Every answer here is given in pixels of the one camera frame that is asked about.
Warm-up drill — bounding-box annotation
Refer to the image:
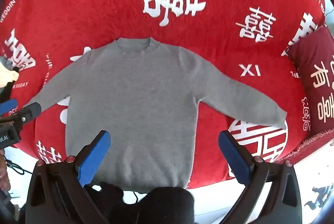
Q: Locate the red printed blanket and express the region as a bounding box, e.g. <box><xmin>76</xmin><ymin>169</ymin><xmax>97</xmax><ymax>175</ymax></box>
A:
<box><xmin>0</xmin><ymin>0</ymin><xmax>326</xmax><ymax>188</ymax></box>

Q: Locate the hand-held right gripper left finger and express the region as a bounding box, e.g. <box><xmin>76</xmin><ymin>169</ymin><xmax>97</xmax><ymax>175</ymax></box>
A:
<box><xmin>25</xmin><ymin>130</ymin><xmax>111</xmax><ymax>224</ymax></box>

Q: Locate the dark red printed pillow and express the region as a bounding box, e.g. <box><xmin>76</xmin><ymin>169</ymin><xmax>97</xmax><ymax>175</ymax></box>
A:
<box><xmin>283</xmin><ymin>27</ymin><xmax>334</xmax><ymax>133</ymax></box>

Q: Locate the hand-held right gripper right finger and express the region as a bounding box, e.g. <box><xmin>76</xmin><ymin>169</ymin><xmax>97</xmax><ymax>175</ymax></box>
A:
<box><xmin>218</xmin><ymin>130</ymin><xmax>303</xmax><ymax>224</ymax></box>

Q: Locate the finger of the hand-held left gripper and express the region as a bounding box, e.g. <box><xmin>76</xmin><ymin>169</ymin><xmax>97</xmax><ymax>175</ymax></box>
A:
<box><xmin>12</xmin><ymin>102</ymin><xmax>42</xmax><ymax>126</ymax></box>
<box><xmin>0</xmin><ymin>99</ymin><xmax>18</xmax><ymax>117</ymax></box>

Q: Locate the pale yellow cloth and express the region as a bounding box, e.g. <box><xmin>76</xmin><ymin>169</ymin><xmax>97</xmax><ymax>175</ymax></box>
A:
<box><xmin>0</xmin><ymin>65</ymin><xmax>20</xmax><ymax>89</ymax></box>

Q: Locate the grey knit sweater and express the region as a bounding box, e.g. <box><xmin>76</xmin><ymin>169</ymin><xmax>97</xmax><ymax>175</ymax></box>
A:
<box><xmin>25</xmin><ymin>37</ymin><xmax>287</xmax><ymax>192</ymax></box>

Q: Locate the black cloth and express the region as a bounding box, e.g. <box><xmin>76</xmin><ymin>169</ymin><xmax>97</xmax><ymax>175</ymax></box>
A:
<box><xmin>3</xmin><ymin>80</ymin><xmax>16</xmax><ymax>103</ymax></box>

